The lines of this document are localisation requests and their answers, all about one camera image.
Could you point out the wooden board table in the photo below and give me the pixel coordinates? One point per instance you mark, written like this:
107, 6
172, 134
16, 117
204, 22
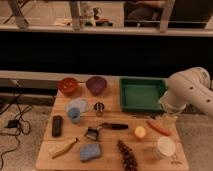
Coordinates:
111, 159

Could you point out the blue cup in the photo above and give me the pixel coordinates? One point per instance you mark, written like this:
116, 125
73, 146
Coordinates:
74, 115

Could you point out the person in background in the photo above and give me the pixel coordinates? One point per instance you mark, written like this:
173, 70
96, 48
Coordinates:
143, 11

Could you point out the brown pine cone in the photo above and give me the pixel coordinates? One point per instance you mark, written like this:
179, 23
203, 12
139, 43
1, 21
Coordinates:
128, 158

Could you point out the purple bowl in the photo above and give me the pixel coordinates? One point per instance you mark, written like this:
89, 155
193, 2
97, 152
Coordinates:
96, 85

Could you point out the yellow orange ball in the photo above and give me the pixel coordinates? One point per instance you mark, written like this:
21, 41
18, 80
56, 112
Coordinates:
140, 132

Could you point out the red bowl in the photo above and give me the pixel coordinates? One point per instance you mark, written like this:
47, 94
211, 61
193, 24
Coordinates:
68, 86

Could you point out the blue sponge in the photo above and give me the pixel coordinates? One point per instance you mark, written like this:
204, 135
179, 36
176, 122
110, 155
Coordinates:
90, 151

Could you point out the green plastic tray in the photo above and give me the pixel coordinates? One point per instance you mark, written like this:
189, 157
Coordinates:
141, 95

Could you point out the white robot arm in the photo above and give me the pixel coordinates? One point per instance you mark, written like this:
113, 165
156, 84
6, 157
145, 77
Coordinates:
191, 86

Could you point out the black handled scraper tool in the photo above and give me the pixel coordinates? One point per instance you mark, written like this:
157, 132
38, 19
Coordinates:
92, 133

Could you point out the black remote control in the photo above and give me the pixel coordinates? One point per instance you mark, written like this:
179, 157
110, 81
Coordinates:
56, 126

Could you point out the white lidded jar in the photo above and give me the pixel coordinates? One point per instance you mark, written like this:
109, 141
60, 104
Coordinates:
165, 147

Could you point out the small round metal tin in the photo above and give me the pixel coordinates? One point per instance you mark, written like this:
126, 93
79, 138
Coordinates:
99, 108

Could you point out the orange carrot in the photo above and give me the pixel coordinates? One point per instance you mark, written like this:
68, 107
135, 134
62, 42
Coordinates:
154, 125

